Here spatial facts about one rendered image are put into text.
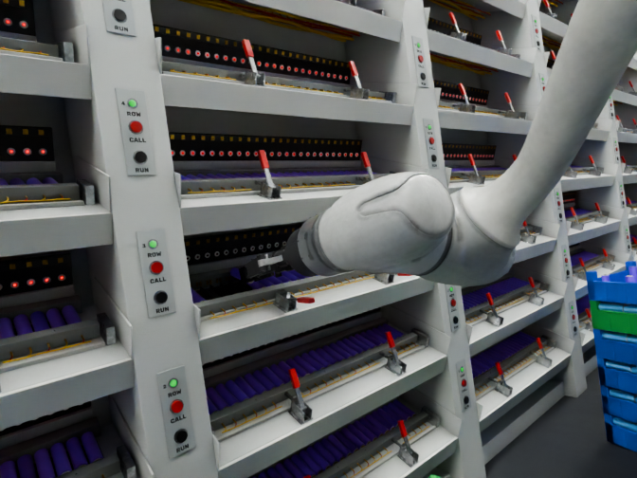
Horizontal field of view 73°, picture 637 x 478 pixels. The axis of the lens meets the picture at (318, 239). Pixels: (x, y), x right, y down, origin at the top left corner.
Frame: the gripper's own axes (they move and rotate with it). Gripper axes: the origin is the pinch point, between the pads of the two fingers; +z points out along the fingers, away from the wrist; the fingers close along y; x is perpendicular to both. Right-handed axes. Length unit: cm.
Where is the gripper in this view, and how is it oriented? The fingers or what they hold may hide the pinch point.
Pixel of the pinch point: (256, 271)
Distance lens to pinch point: 78.9
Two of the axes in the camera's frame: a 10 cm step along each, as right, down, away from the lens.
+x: 2.3, 9.7, -1.2
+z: -5.7, 2.3, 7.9
